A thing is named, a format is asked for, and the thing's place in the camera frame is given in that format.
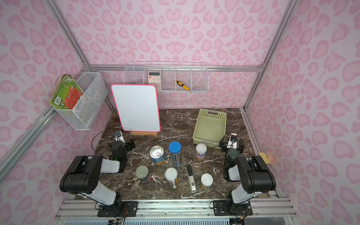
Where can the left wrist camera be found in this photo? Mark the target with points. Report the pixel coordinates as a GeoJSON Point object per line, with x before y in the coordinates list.
{"type": "Point", "coordinates": [118, 136]}

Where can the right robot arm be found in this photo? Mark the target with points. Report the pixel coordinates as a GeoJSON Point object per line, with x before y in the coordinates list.
{"type": "Point", "coordinates": [252, 173]}

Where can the white orange calculator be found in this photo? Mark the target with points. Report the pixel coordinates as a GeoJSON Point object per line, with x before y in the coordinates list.
{"type": "Point", "coordinates": [154, 78]}

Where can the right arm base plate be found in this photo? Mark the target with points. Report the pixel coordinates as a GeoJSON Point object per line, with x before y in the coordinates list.
{"type": "Point", "coordinates": [225, 208]}

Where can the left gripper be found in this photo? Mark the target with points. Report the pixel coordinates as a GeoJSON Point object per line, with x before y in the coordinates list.
{"type": "Point", "coordinates": [131, 144]}

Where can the blue can silver top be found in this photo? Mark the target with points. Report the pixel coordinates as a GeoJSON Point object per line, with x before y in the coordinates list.
{"type": "Point", "coordinates": [158, 155]}

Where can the green plastic basket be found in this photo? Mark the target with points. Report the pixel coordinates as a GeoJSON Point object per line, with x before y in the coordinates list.
{"type": "Point", "coordinates": [210, 127]}

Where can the yellow can white lid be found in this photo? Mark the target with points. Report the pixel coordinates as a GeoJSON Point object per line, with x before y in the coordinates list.
{"type": "Point", "coordinates": [171, 176]}

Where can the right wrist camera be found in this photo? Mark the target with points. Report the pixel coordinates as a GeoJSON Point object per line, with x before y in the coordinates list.
{"type": "Point", "coordinates": [232, 143]}

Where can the white mesh wall basket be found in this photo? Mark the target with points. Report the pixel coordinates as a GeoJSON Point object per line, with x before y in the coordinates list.
{"type": "Point", "coordinates": [82, 116]}

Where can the pink framed whiteboard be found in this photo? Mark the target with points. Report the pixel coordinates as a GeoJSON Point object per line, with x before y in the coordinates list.
{"type": "Point", "coordinates": [137, 106]}

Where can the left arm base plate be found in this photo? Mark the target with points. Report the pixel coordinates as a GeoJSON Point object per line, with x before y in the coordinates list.
{"type": "Point", "coordinates": [126, 209]}

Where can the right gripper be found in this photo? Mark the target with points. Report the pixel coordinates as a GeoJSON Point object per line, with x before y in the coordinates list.
{"type": "Point", "coordinates": [222, 142]}

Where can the blue lid pencil tube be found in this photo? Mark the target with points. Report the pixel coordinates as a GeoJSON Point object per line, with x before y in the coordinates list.
{"type": "Point", "coordinates": [175, 153]}

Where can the yellow sticky note pad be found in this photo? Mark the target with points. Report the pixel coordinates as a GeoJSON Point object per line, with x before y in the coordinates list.
{"type": "Point", "coordinates": [264, 157]}

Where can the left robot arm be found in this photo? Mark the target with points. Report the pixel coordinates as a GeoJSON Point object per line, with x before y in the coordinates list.
{"type": "Point", "coordinates": [82, 176]}

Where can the white wire wall rack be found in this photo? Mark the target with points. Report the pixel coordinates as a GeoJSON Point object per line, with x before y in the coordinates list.
{"type": "Point", "coordinates": [194, 77]}

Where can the green red book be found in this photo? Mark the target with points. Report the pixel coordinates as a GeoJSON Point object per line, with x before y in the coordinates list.
{"type": "Point", "coordinates": [67, 93]}

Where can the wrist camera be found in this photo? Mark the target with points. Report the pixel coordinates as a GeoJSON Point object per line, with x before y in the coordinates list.
{"type": "Point", "coordinates": [232, 143]}
{"type": "Point", "coordinates": [118, 136]}

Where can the pink can white lid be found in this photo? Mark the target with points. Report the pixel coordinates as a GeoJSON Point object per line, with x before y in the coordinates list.
{"type": "Point", "coordinates": [201, 150]}

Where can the orange can white lid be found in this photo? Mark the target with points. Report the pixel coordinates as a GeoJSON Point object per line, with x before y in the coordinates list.
{"type": "Point", "coordinates": [206, 180]}

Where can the wooden whiteboard stand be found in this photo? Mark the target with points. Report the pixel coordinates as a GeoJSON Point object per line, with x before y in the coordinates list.
{"type": "Point", "coordinates": [153, 134]}

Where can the yellow black utility knife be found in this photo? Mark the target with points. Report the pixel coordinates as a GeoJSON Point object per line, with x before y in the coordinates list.
{"type": "Point", "coordinates": [183, 86]}

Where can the dark can silver top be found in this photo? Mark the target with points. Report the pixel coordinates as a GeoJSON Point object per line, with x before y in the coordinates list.
{"type": "Point", "coordinates": [143, 174]}

